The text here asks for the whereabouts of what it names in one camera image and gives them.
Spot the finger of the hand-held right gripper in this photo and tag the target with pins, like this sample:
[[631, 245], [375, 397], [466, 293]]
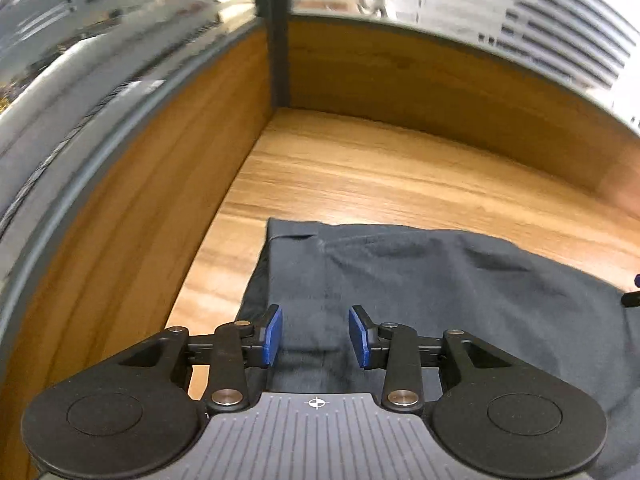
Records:
[[632, 299]]

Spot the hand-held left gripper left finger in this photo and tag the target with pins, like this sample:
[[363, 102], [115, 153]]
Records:
[[272, 335]]

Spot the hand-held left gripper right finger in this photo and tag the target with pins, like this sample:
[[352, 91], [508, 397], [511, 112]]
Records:
[[359, 335]]

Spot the dark grey pants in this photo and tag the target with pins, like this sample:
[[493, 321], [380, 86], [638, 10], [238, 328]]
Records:
[[425, 285]]

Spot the striped frosted glass pane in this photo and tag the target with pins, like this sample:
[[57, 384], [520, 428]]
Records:
[[100, 35], [475, 0]]

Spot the dark partition post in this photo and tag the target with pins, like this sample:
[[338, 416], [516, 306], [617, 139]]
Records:
[[272, 35]]

